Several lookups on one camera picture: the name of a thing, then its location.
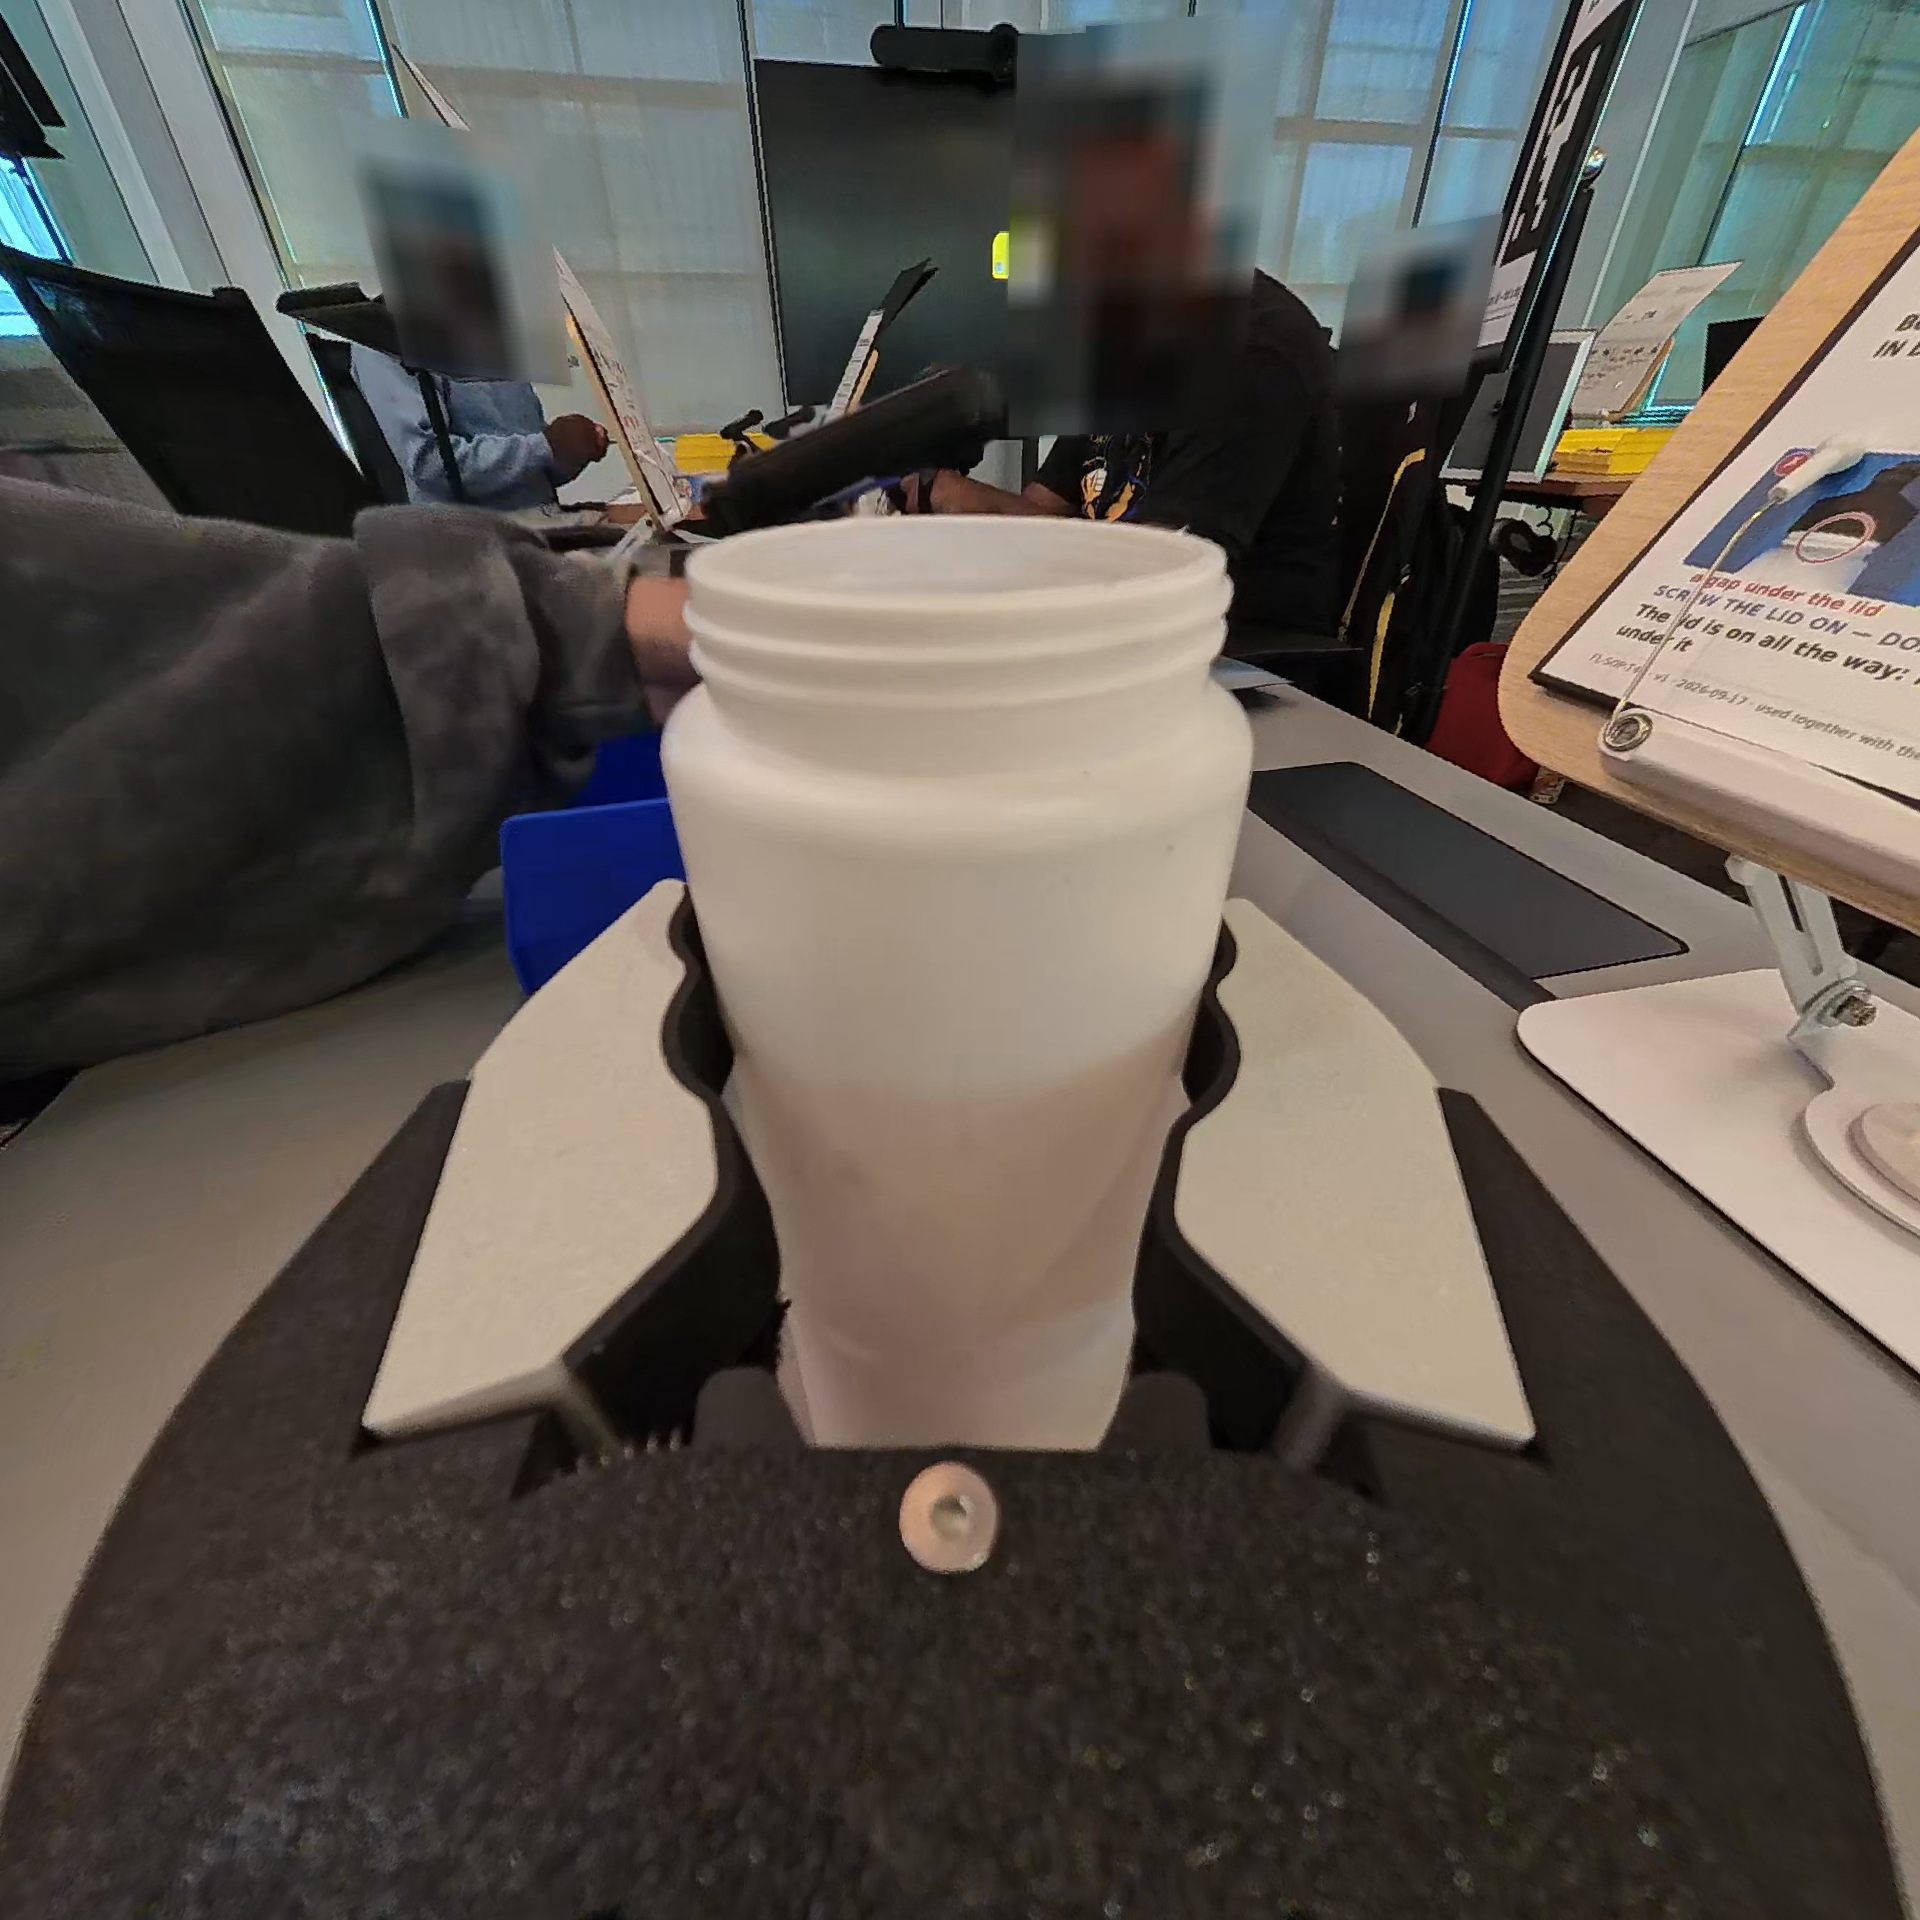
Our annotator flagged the black handheld device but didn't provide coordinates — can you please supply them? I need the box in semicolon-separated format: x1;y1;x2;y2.
728;369;1010;531

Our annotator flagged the black office chair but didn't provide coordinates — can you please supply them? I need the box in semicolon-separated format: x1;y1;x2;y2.
0;246;369;536

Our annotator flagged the black monitor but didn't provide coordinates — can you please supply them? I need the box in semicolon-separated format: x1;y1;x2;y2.
749;58;1051;429

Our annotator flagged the white plastic bottle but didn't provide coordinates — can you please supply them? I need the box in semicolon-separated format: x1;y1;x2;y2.
660;515;1257;1451

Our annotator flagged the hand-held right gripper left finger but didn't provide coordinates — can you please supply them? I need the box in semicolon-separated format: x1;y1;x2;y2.
361;877;788;1454

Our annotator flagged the wooden instruction board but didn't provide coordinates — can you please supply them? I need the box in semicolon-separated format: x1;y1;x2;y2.
1500;142;1920;933

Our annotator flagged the dark desk cable flap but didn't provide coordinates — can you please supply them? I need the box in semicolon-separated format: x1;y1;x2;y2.
1249;761;1690;988

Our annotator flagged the red bag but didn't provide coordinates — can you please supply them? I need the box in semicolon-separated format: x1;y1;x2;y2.
1425;642;1561;798

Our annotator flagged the tilted instruction board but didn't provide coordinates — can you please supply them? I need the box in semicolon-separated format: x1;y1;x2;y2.
555;246;706;529

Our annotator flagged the blue plastic bin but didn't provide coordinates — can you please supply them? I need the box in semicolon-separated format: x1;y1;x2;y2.
499;729;692;997

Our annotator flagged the printed instruction sheet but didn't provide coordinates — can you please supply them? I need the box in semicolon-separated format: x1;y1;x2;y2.
1530;269;1920;805

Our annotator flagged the black marker banner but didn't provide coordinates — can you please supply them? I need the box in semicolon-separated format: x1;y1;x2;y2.
1500;0;1637;354

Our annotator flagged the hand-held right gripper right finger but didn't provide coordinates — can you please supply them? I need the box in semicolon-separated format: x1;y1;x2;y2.
1129;896;1539;1469

